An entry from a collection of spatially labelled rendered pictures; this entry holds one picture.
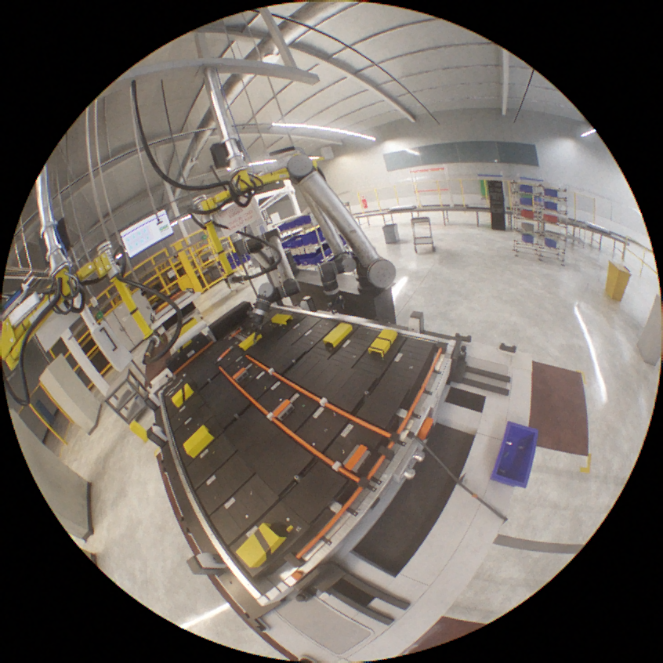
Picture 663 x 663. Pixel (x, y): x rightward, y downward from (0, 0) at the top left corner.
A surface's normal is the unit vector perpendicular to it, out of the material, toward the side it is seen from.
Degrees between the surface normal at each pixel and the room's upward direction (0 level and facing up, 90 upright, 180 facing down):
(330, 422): 0
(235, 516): 0
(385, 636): 0
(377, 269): 85
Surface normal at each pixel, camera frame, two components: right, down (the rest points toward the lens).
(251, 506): -0.27, -0.79
